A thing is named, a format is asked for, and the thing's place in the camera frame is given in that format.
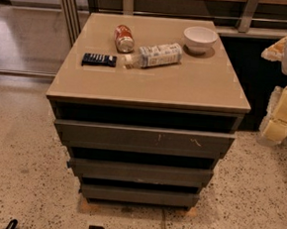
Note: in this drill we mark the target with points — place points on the black object bottom left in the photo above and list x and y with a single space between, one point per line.
12 224

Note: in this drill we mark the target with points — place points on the grey drawer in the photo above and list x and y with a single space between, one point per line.
139 196
145 140
141 173

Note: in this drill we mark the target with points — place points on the grey top drawer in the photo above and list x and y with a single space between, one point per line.
145 140

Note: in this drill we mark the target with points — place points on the grey bottom drawer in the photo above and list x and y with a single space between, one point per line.
139 196

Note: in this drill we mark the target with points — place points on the grey middle drawer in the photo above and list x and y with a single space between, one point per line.
141 173

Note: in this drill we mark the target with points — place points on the grey three-drawer cabinet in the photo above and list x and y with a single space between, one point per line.
201 93

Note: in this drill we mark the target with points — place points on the clear plastic bottle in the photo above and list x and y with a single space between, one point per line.
158 55

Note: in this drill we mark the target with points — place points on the red soda can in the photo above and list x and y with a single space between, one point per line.
124 39

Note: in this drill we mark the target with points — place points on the metal railing frame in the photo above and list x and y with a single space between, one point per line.
250 19

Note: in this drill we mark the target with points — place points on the dark blue snack packet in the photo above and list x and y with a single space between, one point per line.
93 59

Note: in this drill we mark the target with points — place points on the white ceramic bowl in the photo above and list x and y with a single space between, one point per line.
199 40

